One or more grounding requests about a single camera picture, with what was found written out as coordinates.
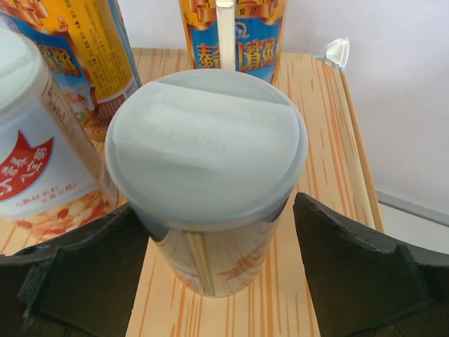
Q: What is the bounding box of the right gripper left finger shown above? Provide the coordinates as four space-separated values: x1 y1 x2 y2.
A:
1 204 149 336

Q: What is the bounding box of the pink red porridge can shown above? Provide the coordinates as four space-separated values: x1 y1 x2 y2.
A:
1 29 119 240

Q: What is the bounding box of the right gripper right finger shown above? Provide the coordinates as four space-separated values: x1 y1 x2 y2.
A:
293 192 448 336

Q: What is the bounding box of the pink porridge can clear lid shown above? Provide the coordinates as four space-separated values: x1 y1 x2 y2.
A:
105 69 308 298

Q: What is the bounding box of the yellow porridge can with spoon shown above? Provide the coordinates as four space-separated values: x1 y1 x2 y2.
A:
179 0 288 84

